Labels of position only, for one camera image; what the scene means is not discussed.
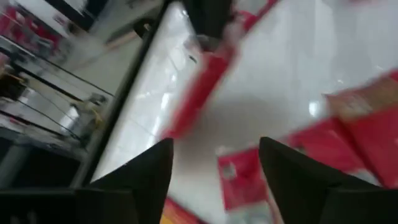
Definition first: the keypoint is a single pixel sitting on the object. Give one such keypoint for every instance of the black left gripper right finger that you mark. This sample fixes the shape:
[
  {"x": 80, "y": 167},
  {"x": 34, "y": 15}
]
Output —
[{"x": 295, "y": 180}]

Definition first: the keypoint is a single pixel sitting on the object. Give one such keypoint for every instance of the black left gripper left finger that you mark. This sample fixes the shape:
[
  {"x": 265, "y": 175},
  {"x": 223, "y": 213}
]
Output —
[{"x": 149, "y": 174}]

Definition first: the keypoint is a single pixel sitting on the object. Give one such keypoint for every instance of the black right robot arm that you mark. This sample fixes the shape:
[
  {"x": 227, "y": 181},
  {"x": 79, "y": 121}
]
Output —
[{"x": 208, "y": 15}]

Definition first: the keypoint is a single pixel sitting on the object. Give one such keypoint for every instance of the red storage shelf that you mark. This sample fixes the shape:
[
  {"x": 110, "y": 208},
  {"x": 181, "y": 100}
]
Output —
[{"x": 28, "y": 31}]

